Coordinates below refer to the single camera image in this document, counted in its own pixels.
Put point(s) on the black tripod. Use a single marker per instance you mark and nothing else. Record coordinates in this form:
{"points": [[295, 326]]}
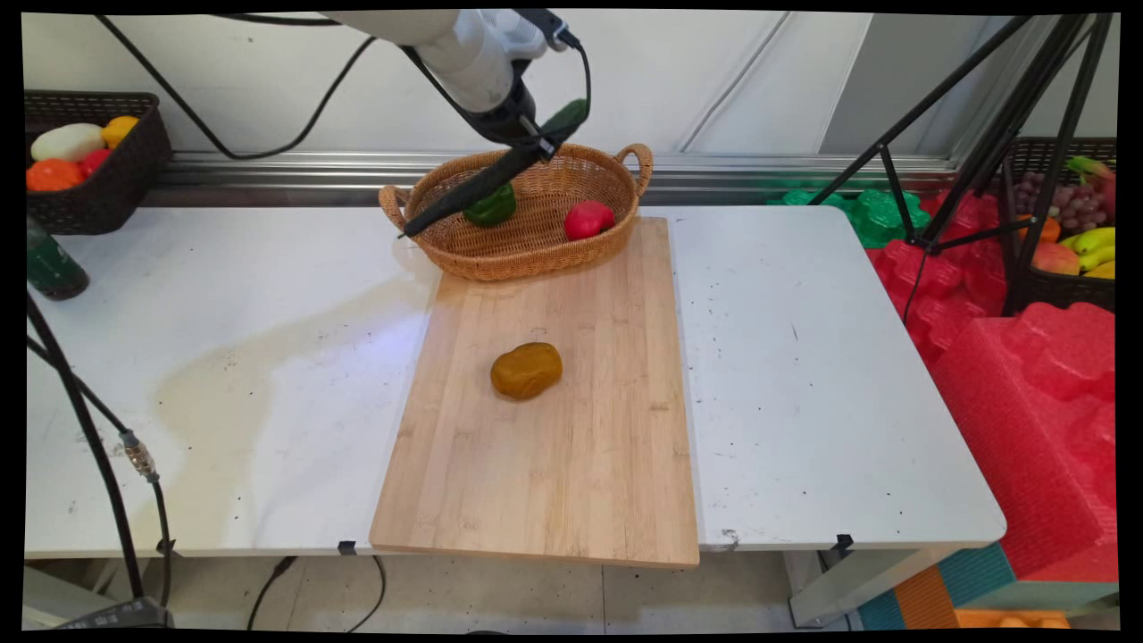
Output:
{"points": [[989, 147]]}

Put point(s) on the large red foam block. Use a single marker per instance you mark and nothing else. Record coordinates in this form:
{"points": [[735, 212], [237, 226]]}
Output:
{"points": [[1027, 429]]}

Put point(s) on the dark green bottle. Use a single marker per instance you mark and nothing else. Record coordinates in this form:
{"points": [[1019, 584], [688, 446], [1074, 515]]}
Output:
{"points": [[54, 268]]}

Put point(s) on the long dark green cucumber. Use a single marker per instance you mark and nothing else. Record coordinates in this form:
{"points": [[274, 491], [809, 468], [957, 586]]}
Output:
{"points": [[464, 195]]}

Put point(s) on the black floor device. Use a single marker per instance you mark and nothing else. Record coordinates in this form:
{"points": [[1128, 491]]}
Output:
{"points": [[120, 616]]}

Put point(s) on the wooden cutting board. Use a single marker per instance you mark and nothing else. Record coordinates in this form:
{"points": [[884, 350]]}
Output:
{"points": [[536, 473]]}

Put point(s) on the red bell pepper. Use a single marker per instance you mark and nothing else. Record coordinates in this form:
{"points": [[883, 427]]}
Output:
{"points": [[589, 221]]}

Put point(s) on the green foam mat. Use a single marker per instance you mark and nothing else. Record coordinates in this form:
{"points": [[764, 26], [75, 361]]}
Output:
{"points": [[880, 219]]}

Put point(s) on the white oval vegetable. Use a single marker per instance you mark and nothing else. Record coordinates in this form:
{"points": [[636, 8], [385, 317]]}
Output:
{"points": [[67, 142]]}

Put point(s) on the purple grapes bunch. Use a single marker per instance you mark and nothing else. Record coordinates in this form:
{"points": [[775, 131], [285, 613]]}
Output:
{"points": [[1076, 205]]}

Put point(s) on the orange bell pepper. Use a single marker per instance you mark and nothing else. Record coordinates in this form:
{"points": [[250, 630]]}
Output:
{"points": [[54, 175]]}

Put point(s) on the white table leg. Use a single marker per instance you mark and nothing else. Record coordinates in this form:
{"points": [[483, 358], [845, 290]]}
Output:
{"points": [[848, 585]]}

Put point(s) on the black silver wrist camera box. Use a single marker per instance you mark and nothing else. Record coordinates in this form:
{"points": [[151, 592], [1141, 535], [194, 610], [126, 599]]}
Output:
{"points": [[545, 27]]}

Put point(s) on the small red pepper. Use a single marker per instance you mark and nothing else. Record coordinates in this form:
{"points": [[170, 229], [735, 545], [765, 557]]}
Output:
{"points": [[95, 162]]}

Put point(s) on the small orange fruit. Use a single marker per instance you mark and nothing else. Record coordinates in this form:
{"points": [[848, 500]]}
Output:
{"points": [[1047, 229]]}

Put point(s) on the brown potato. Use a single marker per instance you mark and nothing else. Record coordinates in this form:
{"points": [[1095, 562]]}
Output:
{"points": [[527, 371]]}

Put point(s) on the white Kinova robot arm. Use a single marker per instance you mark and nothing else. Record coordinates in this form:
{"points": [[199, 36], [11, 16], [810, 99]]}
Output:
{"points": [[464, 54]]}

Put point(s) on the black plastic crate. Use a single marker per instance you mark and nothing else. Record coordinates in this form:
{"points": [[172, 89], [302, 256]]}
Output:
{"points": [[1063, 293]]}

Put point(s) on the silver wall rail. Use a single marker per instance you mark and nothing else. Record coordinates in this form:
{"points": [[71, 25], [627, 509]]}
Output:
{"points": [[759, 170]]}

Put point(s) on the red foam mat pile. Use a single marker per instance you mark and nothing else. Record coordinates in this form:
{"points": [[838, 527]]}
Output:
{"points": [[946, 277]]}

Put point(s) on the yellow bell pepper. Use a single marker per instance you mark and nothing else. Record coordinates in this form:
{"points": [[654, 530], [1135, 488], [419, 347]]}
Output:
{"points": [[120, 130]]}

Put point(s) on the peach coloured fruit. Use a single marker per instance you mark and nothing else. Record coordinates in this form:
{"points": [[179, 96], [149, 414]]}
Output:
{"points": [[1055, 260]]}

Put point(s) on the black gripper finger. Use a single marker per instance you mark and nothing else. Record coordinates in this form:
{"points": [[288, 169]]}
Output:
{"points": [[543, 143]]}

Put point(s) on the green bell pepper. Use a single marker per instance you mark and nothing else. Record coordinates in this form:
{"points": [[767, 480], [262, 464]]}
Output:
{"points": [[496, 212]]}

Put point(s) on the yellow banana bunch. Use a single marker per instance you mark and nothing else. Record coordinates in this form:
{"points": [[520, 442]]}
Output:
{"points": [[1097, 241]]}

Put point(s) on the dark woven plastic basket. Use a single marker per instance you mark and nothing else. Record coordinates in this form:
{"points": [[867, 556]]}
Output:
{"points": [[107, 204]]}

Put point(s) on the teal orange foam block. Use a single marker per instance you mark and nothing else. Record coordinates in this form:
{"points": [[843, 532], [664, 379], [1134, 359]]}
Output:
{"points": [[973, 589]]}

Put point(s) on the red green fruit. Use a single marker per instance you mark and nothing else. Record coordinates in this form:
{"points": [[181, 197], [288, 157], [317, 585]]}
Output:
{"points": [[1091, 171]]}

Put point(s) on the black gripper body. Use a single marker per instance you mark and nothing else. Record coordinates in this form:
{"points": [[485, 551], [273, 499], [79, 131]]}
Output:
{"points": [[504, 116]]}

